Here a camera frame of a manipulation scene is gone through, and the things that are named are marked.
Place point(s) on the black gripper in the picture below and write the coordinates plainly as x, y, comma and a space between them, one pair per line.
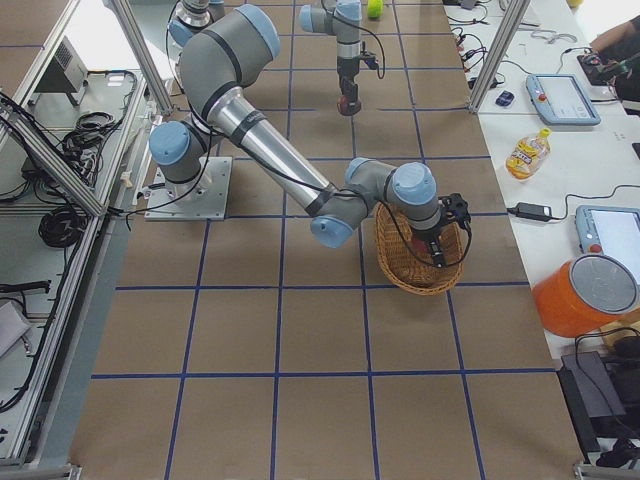
347, 83
426, 235

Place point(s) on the dark red apple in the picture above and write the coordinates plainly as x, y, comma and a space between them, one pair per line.
348, 107

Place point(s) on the red yellow apple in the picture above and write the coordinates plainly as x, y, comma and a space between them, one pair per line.
419, 247

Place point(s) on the wicker basket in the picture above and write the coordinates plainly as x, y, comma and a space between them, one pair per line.
403, 267

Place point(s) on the green apple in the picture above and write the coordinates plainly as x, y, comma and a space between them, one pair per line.
375, 9

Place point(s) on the black power adapter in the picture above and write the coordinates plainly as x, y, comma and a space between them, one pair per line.
530, 211

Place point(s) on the orange juice bottle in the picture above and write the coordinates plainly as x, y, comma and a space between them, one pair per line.
529, 154

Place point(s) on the teach pendant tablet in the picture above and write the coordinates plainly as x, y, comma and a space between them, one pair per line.
560, 100
612, 231

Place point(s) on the orange bucket with grey lid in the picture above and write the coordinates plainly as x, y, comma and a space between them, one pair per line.
585, 294

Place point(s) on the dark blue pouch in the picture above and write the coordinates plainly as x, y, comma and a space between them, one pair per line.
505, 99

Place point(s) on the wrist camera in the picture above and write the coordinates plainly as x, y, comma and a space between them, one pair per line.
455, 210
369, 59

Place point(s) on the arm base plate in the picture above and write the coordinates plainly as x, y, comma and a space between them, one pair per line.
203, 198

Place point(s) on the aluminium frame post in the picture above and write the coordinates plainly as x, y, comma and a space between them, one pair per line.
512, 18

